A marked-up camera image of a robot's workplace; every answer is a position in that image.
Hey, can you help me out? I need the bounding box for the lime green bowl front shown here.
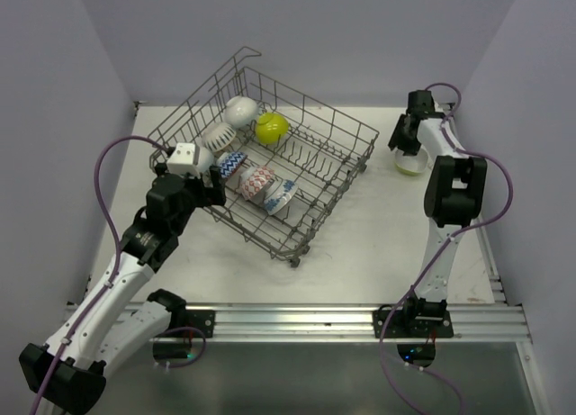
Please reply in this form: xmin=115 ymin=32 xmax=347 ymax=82
xmin=394 ymin=149 xmax=428 ymax=176

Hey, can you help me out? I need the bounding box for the lime green bowl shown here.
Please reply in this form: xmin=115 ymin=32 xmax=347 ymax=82
xmin=255 ymin=113 xmax=290 ymax=145
xmin=394 ymin=149 xmax=428 ymax=176

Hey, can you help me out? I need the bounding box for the red lattice pattern bowl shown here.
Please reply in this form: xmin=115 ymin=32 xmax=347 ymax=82
xmin=239 ymin=166 xmax=275 ymax=200

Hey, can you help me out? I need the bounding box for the blue floral pattern bowl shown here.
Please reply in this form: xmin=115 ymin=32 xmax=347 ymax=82
xmin=263 ymin=178 xmax=299 ymax=215

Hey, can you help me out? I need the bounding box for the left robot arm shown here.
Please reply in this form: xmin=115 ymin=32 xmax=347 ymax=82
xmin=19 ymin=164 xmax=226 ymax=414

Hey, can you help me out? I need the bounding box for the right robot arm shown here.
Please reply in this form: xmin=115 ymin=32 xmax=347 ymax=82
xmin=382 ymin=89 xmax=487 ymax=338

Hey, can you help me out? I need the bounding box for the blue zigzag pattern bowl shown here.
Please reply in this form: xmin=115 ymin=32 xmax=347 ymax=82
xmin=216 ymin=151 xmax=248 ymax=182

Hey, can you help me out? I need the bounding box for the white bowl with dark stripes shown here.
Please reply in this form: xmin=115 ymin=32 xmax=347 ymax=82
xmin=202 ymin=122 xmax=237 ymax=153

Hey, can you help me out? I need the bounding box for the plain white bowl at back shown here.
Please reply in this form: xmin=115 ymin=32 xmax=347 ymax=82
xmin=223 ymin=95 xmax=259 ymax=129

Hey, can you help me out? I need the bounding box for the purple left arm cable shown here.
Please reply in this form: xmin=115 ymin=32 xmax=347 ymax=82
xmin=31 ymin=135 xmax=175 ymax=415

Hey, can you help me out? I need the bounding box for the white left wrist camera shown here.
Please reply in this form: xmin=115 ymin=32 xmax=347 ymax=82
xmin=166 ymin=142 xmax=199 ymax=177

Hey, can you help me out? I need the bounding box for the grey wire dish rack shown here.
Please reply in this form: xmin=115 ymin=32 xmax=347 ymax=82
xmin=149 ymin=46 xmax=379 ymax=267

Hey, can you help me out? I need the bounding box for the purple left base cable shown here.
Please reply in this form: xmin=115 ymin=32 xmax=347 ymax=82
xmin=155 ymin=325 xmax=209 ymax=369

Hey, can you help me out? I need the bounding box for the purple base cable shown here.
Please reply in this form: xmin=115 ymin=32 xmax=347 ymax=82
xmin=155 ymin=325 xmax=209 ymax=369
xmin=377 ymin=293 xmax=469 ymax=415

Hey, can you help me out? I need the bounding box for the aluminium mounting rail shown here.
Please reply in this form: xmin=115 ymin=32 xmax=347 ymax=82
xmin=60 ymin=302 xmax=527 ymax=344

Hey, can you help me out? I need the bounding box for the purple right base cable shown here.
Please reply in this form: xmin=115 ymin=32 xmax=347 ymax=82
xmin=377 ymin=293 xmax=469 ymax=415

